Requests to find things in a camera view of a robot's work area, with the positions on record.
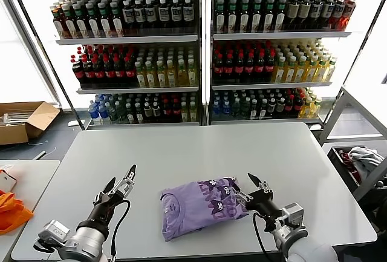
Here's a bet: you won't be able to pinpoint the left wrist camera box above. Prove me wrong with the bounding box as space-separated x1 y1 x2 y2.
33 219 72 252

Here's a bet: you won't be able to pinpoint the dark bottle green white label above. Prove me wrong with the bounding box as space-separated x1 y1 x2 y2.
275 0 287 33
97 1 112 38
109 0 125 38
62 4 76 39
215 0 226 34
227 0 238 34
85 1 100 38
251 0 262 33
264 0 275 33
73 2 89 38
239 0 250 34

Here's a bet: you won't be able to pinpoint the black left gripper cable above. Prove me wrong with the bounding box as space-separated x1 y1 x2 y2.
110 198 131 258

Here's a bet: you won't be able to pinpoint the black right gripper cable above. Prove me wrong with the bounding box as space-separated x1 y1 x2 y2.
252 212 287 260

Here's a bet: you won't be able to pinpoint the white small carton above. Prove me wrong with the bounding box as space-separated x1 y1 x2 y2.
0 171 18 192

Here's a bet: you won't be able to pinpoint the grey metal shelf unit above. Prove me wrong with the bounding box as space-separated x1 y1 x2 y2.
205 0 373 129
31 0 203 131

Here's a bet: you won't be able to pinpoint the orange cloth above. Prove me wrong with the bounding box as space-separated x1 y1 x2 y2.
0 189 33 235

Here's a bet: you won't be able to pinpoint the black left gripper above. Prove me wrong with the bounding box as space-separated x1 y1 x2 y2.
86 164 137 232

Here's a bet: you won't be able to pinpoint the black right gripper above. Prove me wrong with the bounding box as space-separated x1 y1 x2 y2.
233 172 284 223

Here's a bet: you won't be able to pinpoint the red cap cola bottle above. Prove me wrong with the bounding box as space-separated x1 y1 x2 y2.
102 57 116 87
224 53 235 83
80 57 95 87
235 52 246 83
213 53 224 83
71 55 85 89
171 99 182 123
285 94 296 119
92 57 105 87
114 57 126 87
293 94 304 119
124 57 137 87
245 51 256 83
162 99 173 123
265 50 276 82
255 51 267 83

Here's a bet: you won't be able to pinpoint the dark metal frame bar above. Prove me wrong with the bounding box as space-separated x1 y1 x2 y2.
4 0 86 130
319 0 387 131

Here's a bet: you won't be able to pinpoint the grey metal cart frame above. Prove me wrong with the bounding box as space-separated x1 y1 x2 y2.
317 85 387 202

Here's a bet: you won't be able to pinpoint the white packing sheets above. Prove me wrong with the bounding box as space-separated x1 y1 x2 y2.
0 108 34 127

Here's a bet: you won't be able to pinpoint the grey white cloth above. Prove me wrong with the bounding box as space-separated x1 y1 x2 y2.
346 146 384 168

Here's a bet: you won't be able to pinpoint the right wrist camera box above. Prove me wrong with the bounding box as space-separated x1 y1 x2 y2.
281 203 308 229

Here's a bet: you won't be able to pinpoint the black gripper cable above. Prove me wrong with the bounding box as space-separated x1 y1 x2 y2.
110 198 131 258
252 212 287 260

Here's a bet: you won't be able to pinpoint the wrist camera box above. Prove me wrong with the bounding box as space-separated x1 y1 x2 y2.
281 203 308 229
33 219 72 252

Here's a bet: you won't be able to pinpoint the brown cardboard box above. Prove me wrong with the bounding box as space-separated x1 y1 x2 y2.
0 101 60 146

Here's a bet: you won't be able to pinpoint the red cloth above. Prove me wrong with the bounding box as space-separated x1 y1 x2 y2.
338 149 363 181

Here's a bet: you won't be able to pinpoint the dark bottle black white label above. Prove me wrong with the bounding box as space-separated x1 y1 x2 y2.
330 0 345 30
157 0 170 35
182 0 194 34
171 0 183 35
310 0 324 30
144 0 157 35
133 0 147 36
320 0 335 30
122 0 136 36

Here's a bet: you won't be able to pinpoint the black plastic crate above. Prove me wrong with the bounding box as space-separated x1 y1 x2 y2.
325 145 387 189

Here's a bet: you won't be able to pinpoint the green tinted drink bottle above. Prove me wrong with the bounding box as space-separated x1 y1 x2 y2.
116 102 128 125
232 98 242 120
107 101 119 125
241 97 252 120

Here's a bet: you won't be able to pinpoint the purple t-shirt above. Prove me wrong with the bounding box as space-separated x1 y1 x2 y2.
159 177 250 242

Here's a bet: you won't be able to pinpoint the dark bottle beige label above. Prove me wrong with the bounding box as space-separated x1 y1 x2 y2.
298 0 311 31
286 0 299 31

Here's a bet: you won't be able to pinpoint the dark tea bottle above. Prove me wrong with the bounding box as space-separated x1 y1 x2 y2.
152 101 162 123
267 97 278 120
142 102 153 123
276 97 287 119

